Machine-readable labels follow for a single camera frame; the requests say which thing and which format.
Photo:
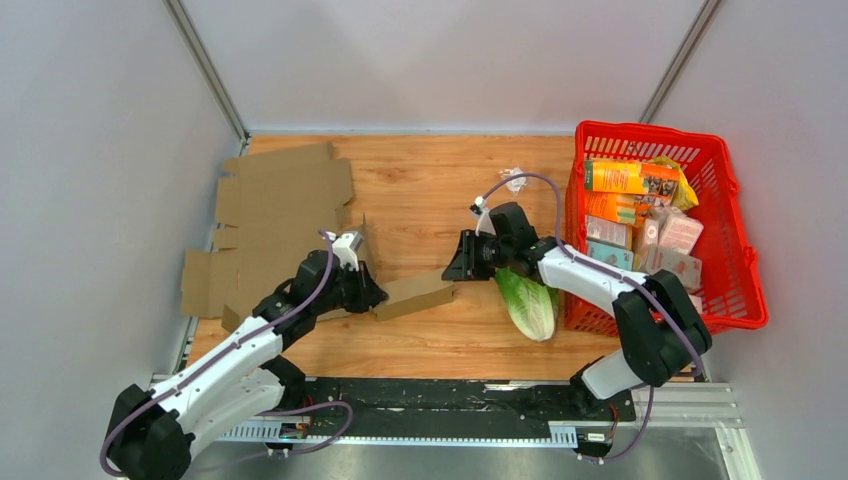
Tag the teal box package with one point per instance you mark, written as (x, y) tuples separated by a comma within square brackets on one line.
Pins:
[(612, 255)]

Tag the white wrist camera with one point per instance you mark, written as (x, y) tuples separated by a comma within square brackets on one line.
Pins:
[(345, 246), (481, 212)]

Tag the aluminium frame post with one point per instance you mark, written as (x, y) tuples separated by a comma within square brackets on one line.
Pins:
[(696, 32), (192, 38)]

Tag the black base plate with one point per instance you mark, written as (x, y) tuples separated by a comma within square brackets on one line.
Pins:
[(385, 408)]

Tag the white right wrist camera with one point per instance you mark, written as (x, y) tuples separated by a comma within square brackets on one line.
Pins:
[(481, 212)]

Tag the aluminium frame post left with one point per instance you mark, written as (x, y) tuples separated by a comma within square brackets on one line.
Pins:
[(192, 38)]

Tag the pink white package lower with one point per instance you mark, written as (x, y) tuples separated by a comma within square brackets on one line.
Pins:
[(688, 269)]

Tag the pink snack package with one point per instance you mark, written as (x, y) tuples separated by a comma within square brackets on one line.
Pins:
[(679, 233)]

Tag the brown cardboard sheet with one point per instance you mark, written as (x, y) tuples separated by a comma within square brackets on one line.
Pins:
[(271, 208)]

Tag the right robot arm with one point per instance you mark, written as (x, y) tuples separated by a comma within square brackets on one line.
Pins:
[(659, 329)]

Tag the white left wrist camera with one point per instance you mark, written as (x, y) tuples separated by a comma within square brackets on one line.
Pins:
[(345, 246)]

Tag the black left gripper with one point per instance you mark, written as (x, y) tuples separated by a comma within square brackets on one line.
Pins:
[(368, 293)]

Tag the green lettuce head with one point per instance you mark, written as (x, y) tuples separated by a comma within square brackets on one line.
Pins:
[(532, 307)]

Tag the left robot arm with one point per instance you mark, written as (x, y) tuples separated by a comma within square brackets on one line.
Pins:
[(159, 432)]

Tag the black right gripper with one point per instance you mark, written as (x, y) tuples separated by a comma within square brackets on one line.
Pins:
[(464, 266)]

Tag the orange sponge pack lower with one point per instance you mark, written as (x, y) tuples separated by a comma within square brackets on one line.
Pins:
[(614, 207)]

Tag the aluminium frame post right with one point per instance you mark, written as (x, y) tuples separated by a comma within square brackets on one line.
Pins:
[(696, 32)]

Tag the red plastic basket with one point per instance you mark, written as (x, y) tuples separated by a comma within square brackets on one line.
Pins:
[(731, 292)]

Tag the brown cardboard box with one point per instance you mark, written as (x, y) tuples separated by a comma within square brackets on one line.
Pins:
[(415, 293)]

